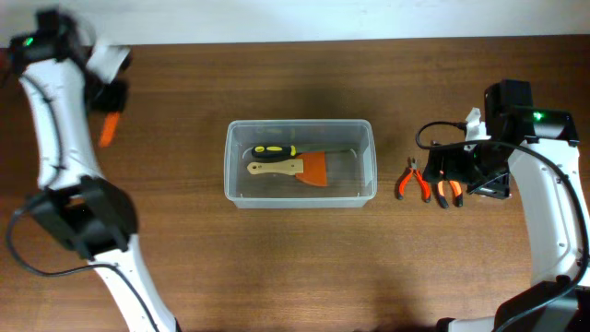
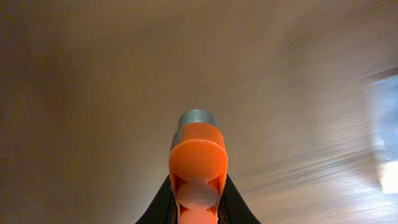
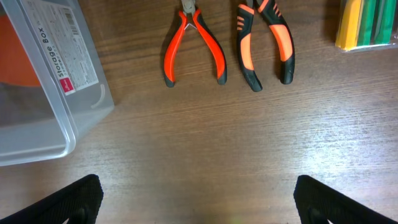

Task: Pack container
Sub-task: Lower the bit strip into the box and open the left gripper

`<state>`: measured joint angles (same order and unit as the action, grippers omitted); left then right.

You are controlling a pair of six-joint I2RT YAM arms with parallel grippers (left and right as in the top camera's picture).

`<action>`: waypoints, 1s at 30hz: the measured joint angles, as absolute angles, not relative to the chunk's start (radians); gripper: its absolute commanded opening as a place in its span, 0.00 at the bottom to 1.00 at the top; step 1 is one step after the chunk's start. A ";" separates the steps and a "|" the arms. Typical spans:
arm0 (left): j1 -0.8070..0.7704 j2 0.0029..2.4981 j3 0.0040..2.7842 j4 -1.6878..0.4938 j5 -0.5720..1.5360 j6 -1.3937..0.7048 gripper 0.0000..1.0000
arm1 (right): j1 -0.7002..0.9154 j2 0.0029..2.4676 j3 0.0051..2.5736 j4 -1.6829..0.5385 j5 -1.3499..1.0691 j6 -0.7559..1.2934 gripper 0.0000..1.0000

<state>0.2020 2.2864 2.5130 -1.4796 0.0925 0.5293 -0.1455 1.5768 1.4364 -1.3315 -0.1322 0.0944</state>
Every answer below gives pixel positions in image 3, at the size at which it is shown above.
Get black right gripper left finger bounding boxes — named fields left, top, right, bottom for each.
left=1, top=174, right=104, bottom=224

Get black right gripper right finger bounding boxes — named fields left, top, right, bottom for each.
left=294, top=175, right=397, bottom=224

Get orange scraper wooden handle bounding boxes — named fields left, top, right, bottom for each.
left=1, top=15, right=40, bottom=87

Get pack of coloured bits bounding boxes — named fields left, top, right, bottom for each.
left=335, top=0, right=397, bottom=52

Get clear plastic storage box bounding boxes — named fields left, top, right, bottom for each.
left=1, top=1, right=114, bottom=166

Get orange black long-nose pliers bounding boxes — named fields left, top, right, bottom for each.
left=236, top=0, right=295, bottom=92

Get small orange handled pliers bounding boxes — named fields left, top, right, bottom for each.
left=163, top=0, right=228, bottom=88

